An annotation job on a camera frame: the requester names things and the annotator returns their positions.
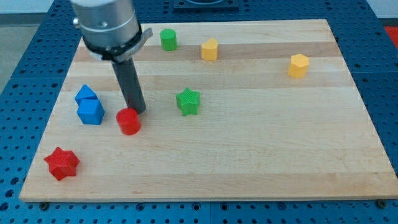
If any red cylinder block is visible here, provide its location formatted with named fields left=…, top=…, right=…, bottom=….
left=116, top=108, right=141, bottom=135

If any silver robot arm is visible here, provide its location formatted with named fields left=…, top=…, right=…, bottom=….
left=70, top=0, right=153, bottom=63

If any green star block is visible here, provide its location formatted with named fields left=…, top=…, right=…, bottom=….
left=176, top=88, right=200, bottom=116

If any red star block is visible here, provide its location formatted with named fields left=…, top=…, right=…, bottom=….
left=44, top=147, right=80, bottom=181

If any wooden board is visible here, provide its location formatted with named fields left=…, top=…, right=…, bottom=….
left=19, top=19, right=397, bottom=202

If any yellow heart block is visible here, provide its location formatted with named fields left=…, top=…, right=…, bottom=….
left=201, top=38, right=218, bottom=61

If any green cylinder block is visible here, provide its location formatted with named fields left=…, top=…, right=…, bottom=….
left=160, top=29, right=177, bottom=51

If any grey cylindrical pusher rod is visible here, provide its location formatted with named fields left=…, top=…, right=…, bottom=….
left=112, top=58, right=146, bottom=114

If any blue cube block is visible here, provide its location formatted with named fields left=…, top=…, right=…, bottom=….
left=77, top=99, right=104, bottom=125

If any yellow hexagon block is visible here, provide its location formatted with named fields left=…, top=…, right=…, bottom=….
left=288, top=54, right=310, bottom=78

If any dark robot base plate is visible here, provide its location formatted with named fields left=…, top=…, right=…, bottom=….
left=172, top=0, right=240, bottom=11

